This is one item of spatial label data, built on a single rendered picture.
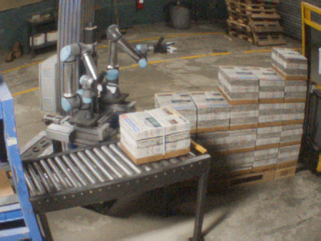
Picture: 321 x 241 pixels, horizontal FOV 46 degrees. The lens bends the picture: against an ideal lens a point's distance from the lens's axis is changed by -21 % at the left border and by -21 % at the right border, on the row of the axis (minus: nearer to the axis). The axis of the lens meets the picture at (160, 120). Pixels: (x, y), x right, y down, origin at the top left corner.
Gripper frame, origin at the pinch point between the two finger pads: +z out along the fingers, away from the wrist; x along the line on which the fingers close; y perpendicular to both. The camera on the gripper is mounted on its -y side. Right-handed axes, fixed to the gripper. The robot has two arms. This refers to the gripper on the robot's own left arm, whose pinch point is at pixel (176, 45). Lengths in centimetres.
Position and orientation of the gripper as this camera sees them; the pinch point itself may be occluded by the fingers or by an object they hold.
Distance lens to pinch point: 404.1
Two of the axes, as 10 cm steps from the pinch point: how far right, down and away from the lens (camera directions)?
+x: 0.7, 5.2, -8.5
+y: -0.1, 8.5, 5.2
